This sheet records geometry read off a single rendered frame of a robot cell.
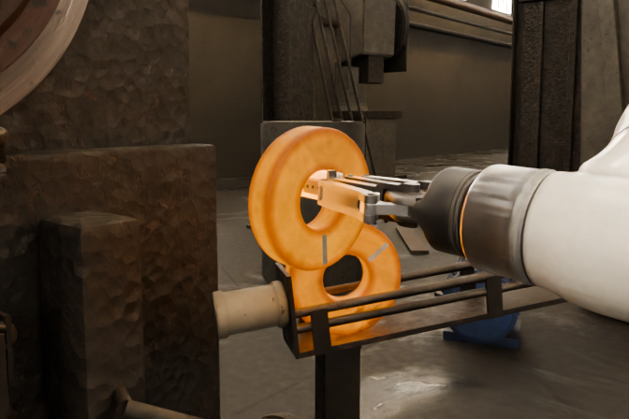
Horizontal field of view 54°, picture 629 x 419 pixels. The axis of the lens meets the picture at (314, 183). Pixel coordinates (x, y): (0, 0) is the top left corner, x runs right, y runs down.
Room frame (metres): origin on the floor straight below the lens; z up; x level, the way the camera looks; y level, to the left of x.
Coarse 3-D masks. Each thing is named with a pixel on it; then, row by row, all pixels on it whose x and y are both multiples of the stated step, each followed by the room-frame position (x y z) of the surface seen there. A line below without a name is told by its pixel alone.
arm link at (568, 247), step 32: (608, 160) 0.43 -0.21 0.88; (544, 192) 0.43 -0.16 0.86; (576, 192) 0.41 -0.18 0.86; (608, 192) 0.40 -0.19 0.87; (544, 224) 0.42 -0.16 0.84; (576, 224) 0.40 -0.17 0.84; (608, 224) 0.38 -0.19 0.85; (544, 256) 0.42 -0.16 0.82; (576, 256) 0.40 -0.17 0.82; (608, 256) 0.38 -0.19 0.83; (544, 288) 0.45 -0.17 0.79; (576, 288) 0.40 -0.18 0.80; (608, 288) 0.38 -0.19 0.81
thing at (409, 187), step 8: (328, 176) 0.61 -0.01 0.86; (336, 176) 0.62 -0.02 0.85; (352, 184) 0.58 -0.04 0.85; (360, 184) 0.58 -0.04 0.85; (368, 184) 0.57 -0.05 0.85; (376, 184) 0.56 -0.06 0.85; (384, 184) 0.56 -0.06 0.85; (392, 184) 0.55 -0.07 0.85; (400, 184) 0.54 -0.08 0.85; (408, 184) 0.54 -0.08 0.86; (416, 184) 0.53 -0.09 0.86; (376, 192) 0.56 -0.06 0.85; (384, 192) 0.56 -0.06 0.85; (408, 192) 0.54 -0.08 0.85; (416, 192) 0.53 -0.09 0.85; (384, 216) 0.56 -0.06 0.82; (400, 224) 0.54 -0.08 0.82; (408, 224) 0.54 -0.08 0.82; (416, 224) 0.54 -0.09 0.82
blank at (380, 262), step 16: (368, 224) 0.78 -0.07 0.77; (368, 240) 0.78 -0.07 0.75; (384, 240) 0.79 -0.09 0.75; (368, 256) 0.78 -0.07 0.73; (384, 256) 0.79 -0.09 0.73; (288, 272) 0.76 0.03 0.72; (304, 272) 0.76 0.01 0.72; (320, 272) 0.77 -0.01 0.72; (368, 272) 0.79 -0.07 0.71; (384, 272) 0.79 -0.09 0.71; (400, 272) 0.79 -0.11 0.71; (304, 288) 0.76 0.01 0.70; (320, 288) 0.77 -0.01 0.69; (368, 288) 0.78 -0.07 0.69; (384, 288) 0.79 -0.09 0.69; (304, 304) 0.76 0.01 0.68; (384, 304) 0.79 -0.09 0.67; (304, 320) 0.76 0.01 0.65; (368, 320) 0.78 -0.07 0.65
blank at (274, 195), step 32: (320, 128) 0.63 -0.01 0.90; (288, 160) 0.60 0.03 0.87; (320, 160) 0.63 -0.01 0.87; (352, 160) 0.67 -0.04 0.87; (256, 192) 0.60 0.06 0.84; (288, 192) 0.60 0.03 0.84; (256, 224) 0.60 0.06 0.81; (288, 224) 0.61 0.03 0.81; (320, 224) 0.66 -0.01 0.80; (352, 224) 0.67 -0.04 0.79; (288, 256) 0.61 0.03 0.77; (320, 256) 0.64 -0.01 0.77
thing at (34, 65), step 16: (64, 0) 0.64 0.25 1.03; (80, 0) 0.65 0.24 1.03; (64, 16) 0.64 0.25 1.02; (80, 16) 0.65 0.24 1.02; (48, 32) 0.62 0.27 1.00; (64, 32) 0.64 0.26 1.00; (32, 48) 0.61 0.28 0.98; (48, 48) 0.62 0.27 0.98; (64, 48) 0.64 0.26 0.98; (16, 64) 0.60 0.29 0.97; (32, 64) 0.61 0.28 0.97; (48, 64) 0.62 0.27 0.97; (0, 80) 0.59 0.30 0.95; (16, 80) 0.60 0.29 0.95; (32, 80) 0.61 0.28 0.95; (0, 96) 0.59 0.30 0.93; (16, 96) 0.60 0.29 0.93; (0, 112) 0.58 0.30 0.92
